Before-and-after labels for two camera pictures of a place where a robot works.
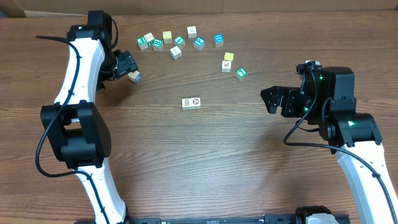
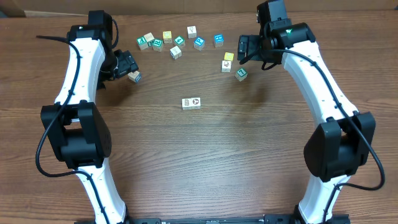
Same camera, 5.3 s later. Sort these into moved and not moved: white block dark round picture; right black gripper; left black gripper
Moved: right black gripper
Not moved: white block dark round picture; left black gripper
